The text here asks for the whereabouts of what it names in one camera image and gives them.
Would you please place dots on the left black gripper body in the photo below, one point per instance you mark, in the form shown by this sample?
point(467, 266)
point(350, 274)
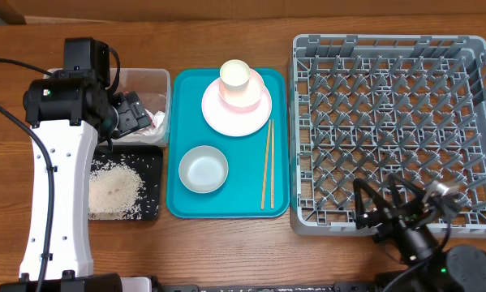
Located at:
point(131, 116)

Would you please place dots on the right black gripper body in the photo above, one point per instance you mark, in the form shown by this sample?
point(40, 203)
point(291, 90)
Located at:
point(407, 221)

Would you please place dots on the white napkin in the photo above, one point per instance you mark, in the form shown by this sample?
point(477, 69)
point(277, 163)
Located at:
point(153, 131)

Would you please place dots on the white rice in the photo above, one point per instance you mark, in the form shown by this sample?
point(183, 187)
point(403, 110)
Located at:
point(113, 190)

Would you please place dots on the grey metal bowl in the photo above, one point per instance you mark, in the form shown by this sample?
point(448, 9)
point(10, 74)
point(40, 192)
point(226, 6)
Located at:
point(203, 169)

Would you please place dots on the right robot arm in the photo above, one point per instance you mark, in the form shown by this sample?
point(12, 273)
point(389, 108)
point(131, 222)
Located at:
point(430, 266)

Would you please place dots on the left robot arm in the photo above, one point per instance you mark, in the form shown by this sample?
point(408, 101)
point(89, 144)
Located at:
point(68, 113)

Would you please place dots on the grey dishwasher rack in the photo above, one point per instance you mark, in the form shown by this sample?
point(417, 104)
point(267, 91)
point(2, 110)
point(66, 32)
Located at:
point(367, 106)

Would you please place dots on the clear plastic bin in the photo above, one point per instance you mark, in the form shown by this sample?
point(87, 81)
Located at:
point(152, 86)

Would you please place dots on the black plastic tray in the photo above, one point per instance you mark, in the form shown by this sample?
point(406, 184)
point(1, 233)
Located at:
point(153, 162)

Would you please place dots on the teal serving tray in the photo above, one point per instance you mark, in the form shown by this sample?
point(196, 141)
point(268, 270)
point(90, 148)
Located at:
point(240, 195)

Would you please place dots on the white round plate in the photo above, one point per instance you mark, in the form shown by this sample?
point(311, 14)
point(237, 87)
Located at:
point(232, 122)

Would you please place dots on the white cup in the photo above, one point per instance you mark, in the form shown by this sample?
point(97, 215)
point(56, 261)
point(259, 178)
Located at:
point(234, 77)

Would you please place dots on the pink bowl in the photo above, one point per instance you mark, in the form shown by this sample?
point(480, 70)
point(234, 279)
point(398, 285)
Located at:
point(247, 97)

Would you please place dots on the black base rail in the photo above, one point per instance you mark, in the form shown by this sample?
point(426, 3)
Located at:
point(151, 284)

